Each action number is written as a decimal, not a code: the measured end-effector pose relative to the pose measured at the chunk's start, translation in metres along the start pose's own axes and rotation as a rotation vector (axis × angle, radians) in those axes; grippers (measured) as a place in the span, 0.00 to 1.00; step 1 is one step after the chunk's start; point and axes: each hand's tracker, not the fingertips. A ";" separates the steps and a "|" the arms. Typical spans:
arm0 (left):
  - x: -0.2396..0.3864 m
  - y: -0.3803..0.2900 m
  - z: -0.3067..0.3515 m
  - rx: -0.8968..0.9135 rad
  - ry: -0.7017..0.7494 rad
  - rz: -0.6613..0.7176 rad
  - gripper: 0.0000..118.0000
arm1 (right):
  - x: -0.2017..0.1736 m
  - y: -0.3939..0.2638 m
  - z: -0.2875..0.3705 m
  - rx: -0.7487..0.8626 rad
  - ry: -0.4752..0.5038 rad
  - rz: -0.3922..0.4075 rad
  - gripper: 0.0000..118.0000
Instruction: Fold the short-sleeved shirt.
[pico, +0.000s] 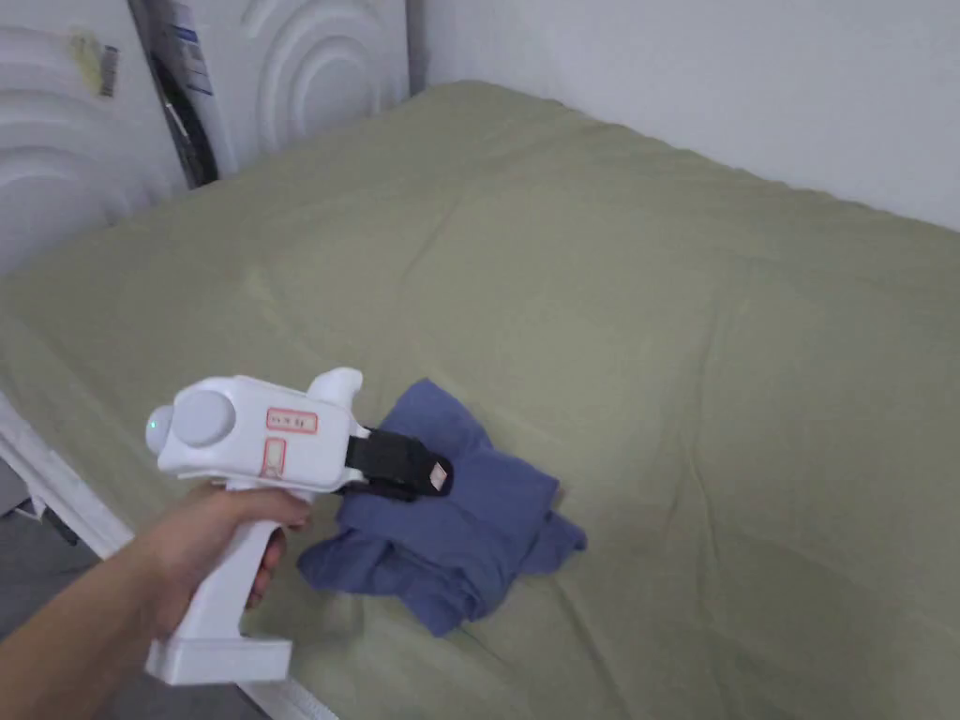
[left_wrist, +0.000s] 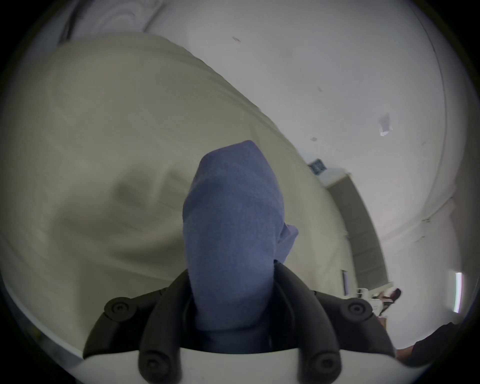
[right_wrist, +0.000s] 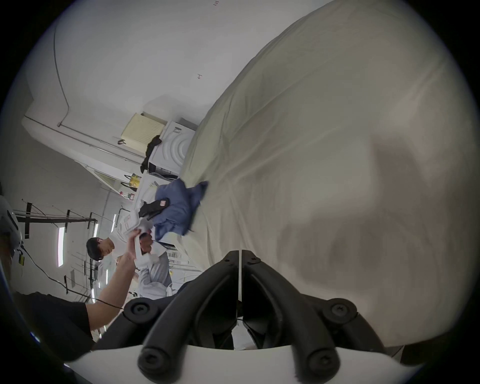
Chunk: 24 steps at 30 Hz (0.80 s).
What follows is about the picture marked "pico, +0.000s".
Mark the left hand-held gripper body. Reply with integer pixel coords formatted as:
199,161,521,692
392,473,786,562
143,367,377,687

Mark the dark blue shirt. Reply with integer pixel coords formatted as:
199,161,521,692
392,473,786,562
297,378,590,639

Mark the person's left forearm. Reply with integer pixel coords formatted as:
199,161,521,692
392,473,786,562
0,533,175,720

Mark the person's left hand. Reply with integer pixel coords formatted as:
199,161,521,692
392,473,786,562
141,482,313,640

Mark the bed with pale green sheet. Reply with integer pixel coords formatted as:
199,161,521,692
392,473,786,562
0,78,960,720

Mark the white washing machine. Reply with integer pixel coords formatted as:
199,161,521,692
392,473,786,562
127,0,421,190
0,0,190,280

